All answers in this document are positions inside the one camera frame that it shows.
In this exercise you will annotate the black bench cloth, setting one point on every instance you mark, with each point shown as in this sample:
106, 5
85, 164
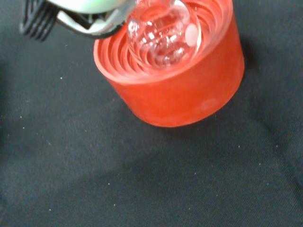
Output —
142, 177

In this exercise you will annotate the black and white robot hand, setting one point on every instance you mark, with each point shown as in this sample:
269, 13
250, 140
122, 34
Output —
78, 16

